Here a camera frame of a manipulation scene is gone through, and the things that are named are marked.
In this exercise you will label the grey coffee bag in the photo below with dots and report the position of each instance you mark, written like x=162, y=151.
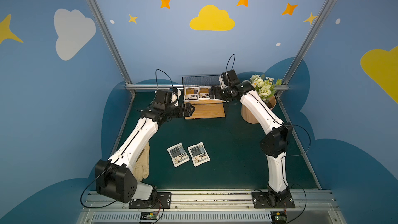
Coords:
x=198, y=154
x=178, y=155

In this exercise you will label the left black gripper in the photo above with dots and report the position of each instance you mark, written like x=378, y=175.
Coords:
x=183, y=110

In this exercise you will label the green circuit board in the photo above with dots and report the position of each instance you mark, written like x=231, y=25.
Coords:
x=278, y=218
x=148, y=217

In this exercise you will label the left green circuit board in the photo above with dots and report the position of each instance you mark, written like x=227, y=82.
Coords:
x=148, y=217

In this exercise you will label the two-tier wooden wire shelf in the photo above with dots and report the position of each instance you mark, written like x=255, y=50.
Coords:
x=208, y=108

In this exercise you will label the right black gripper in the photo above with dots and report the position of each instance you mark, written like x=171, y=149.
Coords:
x=216, y=92

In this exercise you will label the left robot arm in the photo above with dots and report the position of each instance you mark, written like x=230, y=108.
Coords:
x=114, y=177

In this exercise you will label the orange coffee bag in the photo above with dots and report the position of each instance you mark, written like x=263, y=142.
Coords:
x=191, y=94
x=204, y=93

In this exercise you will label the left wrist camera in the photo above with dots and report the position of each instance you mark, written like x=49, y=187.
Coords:
x=176, y=93

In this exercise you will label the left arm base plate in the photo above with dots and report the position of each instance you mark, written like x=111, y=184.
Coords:
x=157, y=199

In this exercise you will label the right green circuit board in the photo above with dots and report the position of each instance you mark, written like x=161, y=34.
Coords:
x=278, y=218

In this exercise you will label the beige work glove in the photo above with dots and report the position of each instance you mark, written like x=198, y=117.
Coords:
x=141, y=168

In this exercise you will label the flower pot with white flowers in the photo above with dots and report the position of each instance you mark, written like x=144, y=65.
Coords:
x=265, y=87

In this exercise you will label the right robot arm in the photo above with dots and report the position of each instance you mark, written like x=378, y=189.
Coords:
x=275, y=143

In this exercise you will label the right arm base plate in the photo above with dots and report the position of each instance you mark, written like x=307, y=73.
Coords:
x=270, y=200

